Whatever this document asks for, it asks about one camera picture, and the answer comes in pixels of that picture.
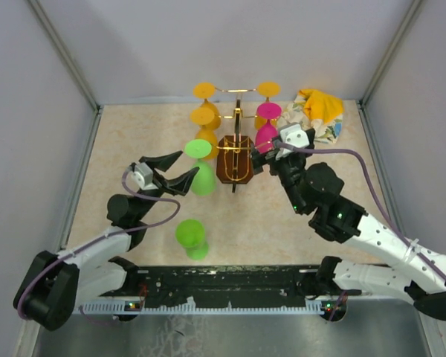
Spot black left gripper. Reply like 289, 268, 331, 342
135, 150, 199, 220

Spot pink wine glass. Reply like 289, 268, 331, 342
255, 102, 282, 154

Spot green wine glass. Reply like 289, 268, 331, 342
184, 139, 216, 196
175, 219, 209, 260

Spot yellow wine glass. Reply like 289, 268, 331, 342
193, 82, 221, 127
190, 106, 219, 160
254, 81, 280, 129

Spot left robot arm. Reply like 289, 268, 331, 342
13, 151, 198, 331

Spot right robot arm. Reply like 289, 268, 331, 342
251, 125, 446, 321

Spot gold black wine glass rack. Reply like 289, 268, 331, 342
216, 88, 257, 193

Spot patterned crumpled cloth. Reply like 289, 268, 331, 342
277, 89, 345, 144

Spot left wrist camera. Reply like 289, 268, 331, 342
130, 163, 157, 190

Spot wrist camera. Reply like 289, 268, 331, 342
271, 123, 311, 161
130, 163, 157, 190

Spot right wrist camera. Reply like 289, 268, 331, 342
271, 123, 311, 161

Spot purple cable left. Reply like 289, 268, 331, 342
16, 169, 181, 327

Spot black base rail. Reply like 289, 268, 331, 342
82, 264, 362, 321

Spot aluminium frame post left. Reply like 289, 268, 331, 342
26, 0, 102, 111

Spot aluminium frame post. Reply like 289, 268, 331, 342
26, 0, 102, 111
359, 0, 424, 107

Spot aluminium frame post right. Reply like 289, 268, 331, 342
359, 0, 424, 107

